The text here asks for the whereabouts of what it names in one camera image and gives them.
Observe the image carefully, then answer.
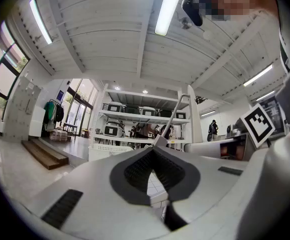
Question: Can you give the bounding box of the brown wooden step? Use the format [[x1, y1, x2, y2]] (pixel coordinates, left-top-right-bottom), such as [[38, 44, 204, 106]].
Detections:
[[21, 138, 70, 171]]

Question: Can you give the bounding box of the large framed window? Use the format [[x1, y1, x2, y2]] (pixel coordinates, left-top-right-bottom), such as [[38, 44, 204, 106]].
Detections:
[[0, 20, 31, 125]]

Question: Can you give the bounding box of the stack of wrapped packs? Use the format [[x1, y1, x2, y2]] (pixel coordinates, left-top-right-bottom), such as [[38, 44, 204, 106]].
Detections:
[[49, 129, 69, 143]]

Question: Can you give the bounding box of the black clothes rack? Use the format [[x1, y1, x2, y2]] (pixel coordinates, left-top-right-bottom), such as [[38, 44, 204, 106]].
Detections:
[[41, 98, 66, 133]]

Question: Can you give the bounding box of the white metal shelf rack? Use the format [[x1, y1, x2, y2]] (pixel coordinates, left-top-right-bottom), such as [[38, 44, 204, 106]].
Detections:
[[91, 82, 203, 151]]

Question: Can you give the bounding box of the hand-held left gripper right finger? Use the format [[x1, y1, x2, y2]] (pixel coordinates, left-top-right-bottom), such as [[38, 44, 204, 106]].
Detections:
[[153, 145, 250, 226]]

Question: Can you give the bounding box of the white cabinet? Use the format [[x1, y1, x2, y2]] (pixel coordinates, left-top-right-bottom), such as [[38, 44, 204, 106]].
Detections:
[[28, 105, 46, 138]]

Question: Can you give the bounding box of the green jacket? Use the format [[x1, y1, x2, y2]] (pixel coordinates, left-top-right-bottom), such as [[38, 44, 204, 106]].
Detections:
[[43, 101, 56, 125]]

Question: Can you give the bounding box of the small dark table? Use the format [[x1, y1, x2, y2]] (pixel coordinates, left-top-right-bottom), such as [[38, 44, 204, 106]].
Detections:
[[61, 122, 79, 136]]

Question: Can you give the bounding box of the black display screen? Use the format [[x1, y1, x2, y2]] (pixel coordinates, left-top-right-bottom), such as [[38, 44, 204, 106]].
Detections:
[[259, 95, 287, 136]]

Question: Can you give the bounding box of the white grid pattern tablecloth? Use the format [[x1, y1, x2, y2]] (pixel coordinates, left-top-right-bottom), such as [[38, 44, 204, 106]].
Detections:
[[146, 170, 170, 211]]

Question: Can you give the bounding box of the glass entrance door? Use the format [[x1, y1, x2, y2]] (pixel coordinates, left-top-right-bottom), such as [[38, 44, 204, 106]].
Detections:
[[64, 78, 99, 138]]

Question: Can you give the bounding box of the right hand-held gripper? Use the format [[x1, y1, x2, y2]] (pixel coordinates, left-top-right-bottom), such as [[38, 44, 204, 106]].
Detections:
[[184, 103, 277, 162]]

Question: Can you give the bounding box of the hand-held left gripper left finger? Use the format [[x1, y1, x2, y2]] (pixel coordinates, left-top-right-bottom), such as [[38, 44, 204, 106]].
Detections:
[[17, 146, 172, 239]]

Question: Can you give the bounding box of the white plastic basket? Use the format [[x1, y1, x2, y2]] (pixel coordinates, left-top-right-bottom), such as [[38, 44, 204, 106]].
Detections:
[[88, 143, 137, 163]]

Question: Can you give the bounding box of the white pegboard panel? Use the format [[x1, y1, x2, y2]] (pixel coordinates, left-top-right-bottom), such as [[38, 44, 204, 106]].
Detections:
[[3, 75, 42, 141]]

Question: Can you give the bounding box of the metal ceiling sprinkler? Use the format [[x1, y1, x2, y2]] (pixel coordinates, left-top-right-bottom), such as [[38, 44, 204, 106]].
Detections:
[[179, 17, 194, 30]]

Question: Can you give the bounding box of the gray tabletop appliance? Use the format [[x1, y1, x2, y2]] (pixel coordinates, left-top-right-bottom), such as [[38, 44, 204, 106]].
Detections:
[[225, 118, 248, 138]]

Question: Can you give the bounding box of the black head camera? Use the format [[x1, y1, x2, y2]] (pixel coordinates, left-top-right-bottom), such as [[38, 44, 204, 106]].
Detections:
[[181, 0, 206, 27]]

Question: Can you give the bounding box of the black hanging bag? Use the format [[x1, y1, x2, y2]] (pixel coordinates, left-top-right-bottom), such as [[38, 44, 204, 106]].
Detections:
[[54, 104, 65, 123]]

